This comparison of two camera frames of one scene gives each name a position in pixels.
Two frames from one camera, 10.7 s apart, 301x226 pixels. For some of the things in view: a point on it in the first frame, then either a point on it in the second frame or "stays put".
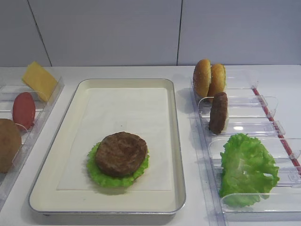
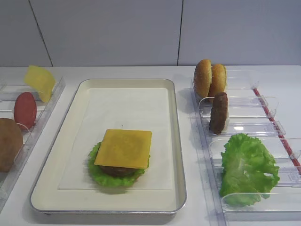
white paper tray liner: (143, 111) stays put
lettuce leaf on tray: (108, 181) stays put
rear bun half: (217, 84) stays put
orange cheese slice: (40, 80) -> (125, 148)
